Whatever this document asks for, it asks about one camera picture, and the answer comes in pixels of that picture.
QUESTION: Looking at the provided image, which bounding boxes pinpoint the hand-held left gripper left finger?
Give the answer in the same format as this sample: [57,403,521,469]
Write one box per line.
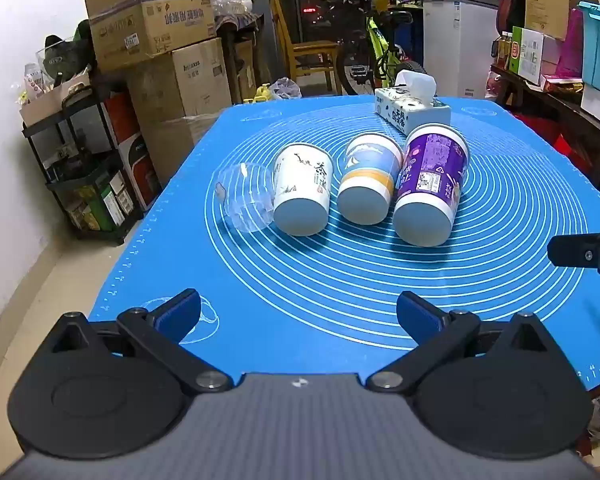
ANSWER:
[47,288,234,395]

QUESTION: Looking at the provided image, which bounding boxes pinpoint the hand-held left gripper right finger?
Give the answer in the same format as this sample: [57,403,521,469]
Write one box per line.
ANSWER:
[366,290,554,395]

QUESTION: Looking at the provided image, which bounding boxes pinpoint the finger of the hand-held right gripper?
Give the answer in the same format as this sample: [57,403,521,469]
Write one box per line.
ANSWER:
[547,232,600,291]

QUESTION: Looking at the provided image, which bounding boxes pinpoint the clear plastic cup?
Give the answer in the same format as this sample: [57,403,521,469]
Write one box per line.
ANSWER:
[214,162,276,234]

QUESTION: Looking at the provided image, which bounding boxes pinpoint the purple paper cup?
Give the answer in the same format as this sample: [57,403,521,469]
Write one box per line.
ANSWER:
[392,124,471,248]

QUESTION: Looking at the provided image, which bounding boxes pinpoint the blue orange-band paper cup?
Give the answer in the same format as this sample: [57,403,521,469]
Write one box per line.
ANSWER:
[336,131,405,226]

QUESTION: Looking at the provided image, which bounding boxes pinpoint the white ink-painting paper cup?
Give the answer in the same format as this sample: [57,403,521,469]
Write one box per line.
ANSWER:
[272,142,336,237]

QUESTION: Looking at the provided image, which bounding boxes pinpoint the blue silicone baking mat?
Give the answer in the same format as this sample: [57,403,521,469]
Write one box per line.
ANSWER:
[87,94,600,392]

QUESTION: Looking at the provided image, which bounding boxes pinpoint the dark wooden side table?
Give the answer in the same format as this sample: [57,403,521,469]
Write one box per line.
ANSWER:
[489,62,600,192]

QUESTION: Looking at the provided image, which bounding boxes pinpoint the red white appliance box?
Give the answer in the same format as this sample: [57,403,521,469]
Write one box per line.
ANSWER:
[104,94,162,212]

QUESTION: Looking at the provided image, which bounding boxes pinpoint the black shelf cart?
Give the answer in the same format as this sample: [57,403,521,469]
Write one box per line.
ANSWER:
[22,85,147,246]

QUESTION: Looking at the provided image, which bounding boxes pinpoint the plastic-wrapped cardboard box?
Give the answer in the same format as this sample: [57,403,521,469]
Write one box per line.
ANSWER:
[140,111,222,187]

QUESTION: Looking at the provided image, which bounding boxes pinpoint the pink bag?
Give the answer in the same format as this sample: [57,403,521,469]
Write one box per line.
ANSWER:
[554,7,586,79]

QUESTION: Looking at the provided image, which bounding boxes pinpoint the green white carton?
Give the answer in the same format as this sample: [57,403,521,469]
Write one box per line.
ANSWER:
[509,26,562,86]

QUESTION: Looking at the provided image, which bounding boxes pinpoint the drink bottles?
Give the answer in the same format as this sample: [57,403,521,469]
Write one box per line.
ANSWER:
[496,31,514,71]

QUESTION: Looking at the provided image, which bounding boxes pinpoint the blue white tissue box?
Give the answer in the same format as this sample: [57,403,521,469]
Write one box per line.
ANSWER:
[373,70,452,136]

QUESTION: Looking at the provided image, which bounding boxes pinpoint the yellow toy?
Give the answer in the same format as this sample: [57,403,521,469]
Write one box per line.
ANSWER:
[244,82,274,104]

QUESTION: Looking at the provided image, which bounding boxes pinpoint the large plain cardboard box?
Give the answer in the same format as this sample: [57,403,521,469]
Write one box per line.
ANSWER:
[127,37,234,122]

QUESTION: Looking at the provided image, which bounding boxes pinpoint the white chest freezer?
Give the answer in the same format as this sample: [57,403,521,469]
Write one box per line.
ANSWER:
[422,0,501,102]

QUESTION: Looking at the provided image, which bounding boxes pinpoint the open brown box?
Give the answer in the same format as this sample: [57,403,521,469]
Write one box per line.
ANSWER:
[19,72,92,129]

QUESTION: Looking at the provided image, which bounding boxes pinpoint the crumpled plastic bag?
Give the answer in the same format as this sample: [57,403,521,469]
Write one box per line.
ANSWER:
[269,77,302,101]

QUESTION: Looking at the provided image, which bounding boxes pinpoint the green black bicycle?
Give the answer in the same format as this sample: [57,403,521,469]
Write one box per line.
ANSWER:
[300,0,429,97]

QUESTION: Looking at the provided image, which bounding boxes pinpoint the dark wooden desk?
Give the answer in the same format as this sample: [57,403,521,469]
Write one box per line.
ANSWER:
[214,12,266,106]

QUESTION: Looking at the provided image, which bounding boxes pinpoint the wooden chair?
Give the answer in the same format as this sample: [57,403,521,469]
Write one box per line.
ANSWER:
[268,0,344,97]

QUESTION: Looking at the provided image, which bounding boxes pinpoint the open printed cardboard box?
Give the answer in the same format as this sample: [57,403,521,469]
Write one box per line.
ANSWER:
[82,0,217,74]

